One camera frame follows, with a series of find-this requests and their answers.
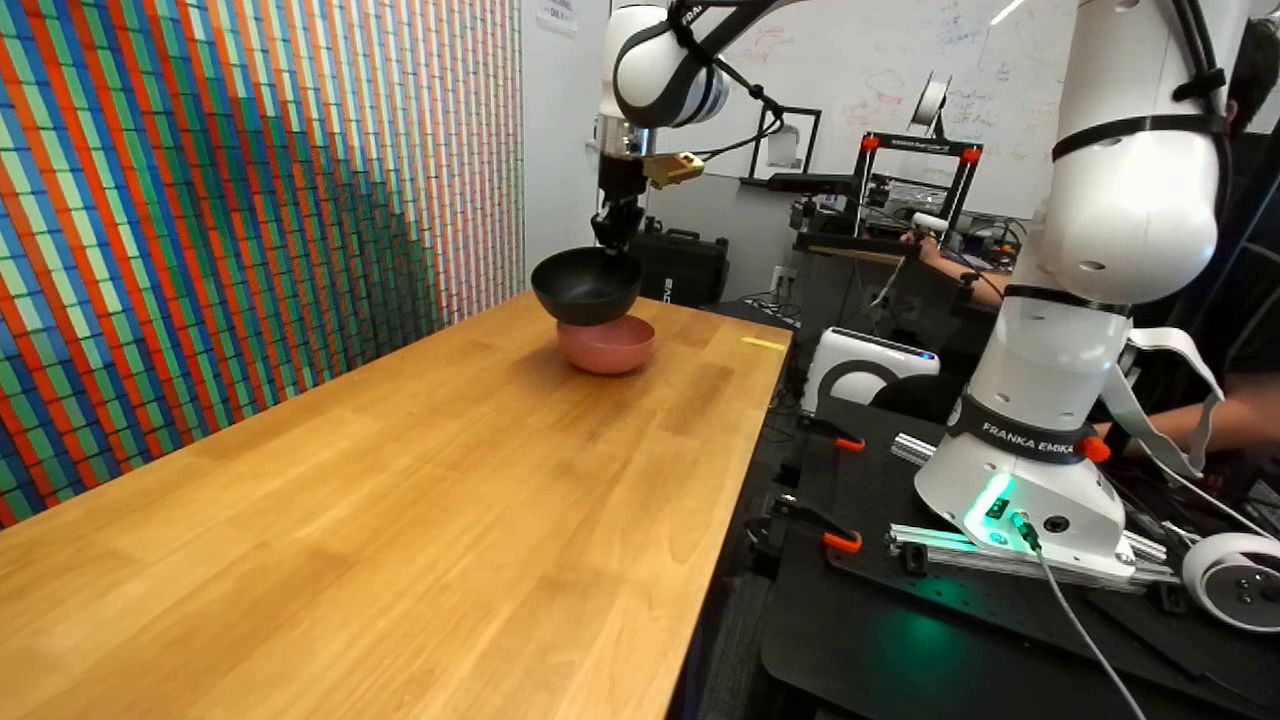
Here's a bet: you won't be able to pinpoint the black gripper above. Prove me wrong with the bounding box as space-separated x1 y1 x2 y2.
593 116 652 251

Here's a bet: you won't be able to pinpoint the black bowl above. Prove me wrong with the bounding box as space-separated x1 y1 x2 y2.
531 249 645 323

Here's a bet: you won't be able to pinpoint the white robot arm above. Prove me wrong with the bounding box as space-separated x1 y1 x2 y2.
917 0 1252 567

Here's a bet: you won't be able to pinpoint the person forearm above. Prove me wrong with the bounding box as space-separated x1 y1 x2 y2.
902 232 1008 311

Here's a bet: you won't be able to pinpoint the pink bowl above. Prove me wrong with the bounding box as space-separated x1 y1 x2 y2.
555 316 658 376

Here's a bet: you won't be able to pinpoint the framed picture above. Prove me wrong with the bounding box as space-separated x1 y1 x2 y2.
747 106 820 179

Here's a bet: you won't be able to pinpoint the white handheld device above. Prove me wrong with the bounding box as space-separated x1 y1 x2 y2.
799 323 940 415

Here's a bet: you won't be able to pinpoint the black framed 3D printer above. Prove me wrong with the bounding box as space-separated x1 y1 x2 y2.
848 130 985 236

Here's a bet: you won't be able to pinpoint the white round device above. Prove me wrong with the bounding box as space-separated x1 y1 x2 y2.
1180 533 1280 634

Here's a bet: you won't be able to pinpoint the orange-handled clamp rear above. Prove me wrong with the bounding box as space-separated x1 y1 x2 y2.
799 420 868 454

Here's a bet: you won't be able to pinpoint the orange-handled clamp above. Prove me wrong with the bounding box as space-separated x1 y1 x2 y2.
776 490 866 554
799 420 868 454

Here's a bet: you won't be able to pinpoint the orange-handled clamp front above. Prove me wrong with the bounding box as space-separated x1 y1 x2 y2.
776 490 866 554

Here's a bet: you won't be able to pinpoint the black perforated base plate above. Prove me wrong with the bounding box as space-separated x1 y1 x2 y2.
761 409 1280 720

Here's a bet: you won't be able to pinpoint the aluminium rail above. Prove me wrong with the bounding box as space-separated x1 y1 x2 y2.
888 525 1175 597

